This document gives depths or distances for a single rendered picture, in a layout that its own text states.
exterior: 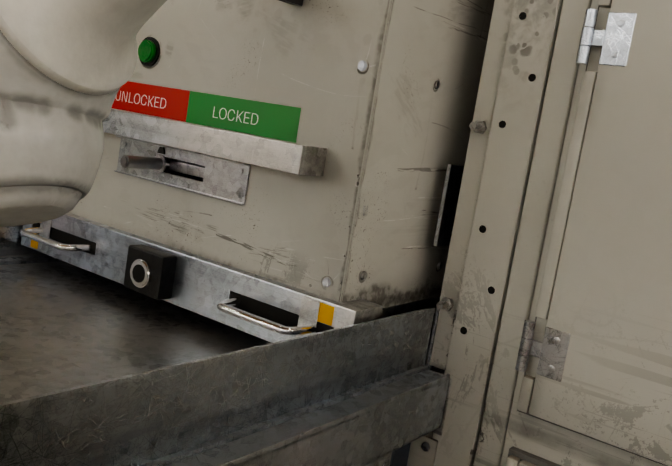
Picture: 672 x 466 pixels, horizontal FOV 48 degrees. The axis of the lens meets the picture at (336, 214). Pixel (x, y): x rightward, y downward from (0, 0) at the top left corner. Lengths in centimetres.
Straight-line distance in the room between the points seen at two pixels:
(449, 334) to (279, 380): 26
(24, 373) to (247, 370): 20
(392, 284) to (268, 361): 24
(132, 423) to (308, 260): 29
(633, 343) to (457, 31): 36
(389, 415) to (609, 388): 20
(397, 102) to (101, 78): 39
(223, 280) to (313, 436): 24
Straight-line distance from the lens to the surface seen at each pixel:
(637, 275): 73
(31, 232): 103
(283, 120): 77
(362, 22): 73
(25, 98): 41
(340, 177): 72
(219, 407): 58
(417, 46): 76
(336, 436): 66
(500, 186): 79
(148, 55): 91
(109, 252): 94
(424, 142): 80
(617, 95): 74
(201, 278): 83
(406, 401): 75
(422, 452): 87
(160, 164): 88
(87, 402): 49
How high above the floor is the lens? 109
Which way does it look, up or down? 7 degrees down
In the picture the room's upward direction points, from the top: 9 degrees clockwise
